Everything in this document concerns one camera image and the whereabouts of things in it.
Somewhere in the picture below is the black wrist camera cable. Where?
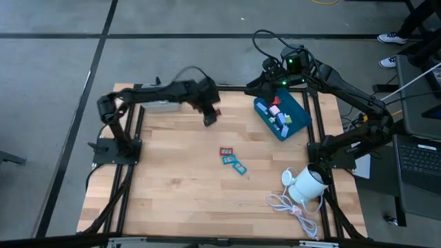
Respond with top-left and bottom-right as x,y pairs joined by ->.
252,29 -> 311,65
171,65 -> 212,84

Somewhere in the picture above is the white straight cable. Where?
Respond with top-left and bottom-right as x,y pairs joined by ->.
380,61 -> 441,103

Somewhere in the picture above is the person's leg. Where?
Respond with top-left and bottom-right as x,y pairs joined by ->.
398,0 -> 441,39

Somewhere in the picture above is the white round device with cable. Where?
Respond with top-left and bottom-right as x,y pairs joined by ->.
265,167 -> 325,241

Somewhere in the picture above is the silver rectangular box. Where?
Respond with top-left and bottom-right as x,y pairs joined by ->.
140,83 -> 183,114

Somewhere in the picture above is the grey side desk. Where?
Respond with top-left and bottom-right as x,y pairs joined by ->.
395,54 -> 441,136

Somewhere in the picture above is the white cylindrical holder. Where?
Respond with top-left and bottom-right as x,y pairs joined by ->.
287,163 -> 334,205

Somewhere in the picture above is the person's foot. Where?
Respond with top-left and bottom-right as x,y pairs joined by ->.
378,54 -> 398,70
376,32 -> 409,46

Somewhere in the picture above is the white paper sheet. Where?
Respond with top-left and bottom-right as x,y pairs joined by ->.
354,152 -> 371,180

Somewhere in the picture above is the white round charger puck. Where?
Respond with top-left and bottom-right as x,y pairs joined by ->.
281,168 -> 294,187

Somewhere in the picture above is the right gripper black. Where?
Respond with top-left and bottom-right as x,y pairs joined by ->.
245,56 -> 307,104

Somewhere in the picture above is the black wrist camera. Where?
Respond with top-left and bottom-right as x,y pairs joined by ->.
280,46 -> 310,75

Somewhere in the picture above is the blue plastic tray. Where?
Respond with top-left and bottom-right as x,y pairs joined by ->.
253,87 -> 313,143

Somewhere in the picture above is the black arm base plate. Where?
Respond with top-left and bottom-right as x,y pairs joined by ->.
307,142 -> 357,170
92,137 -> 143,165

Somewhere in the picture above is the small blue rectangular box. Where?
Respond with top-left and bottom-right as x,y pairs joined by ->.
232,161 -> 248,176

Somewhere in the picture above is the black aluminium table frame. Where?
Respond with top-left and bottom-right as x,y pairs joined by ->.
77,83 -> 368,248

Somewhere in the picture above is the black cable bundle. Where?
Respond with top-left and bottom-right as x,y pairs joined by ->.
340,105 -> 369,134

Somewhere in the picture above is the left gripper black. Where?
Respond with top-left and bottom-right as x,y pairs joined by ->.
187,77 -> 222,127

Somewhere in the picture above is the black stand foot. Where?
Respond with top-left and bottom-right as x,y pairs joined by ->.
0,150 -> 27,166

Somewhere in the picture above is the dark laptop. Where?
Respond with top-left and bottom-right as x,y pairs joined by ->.
392,133 -> 441,196

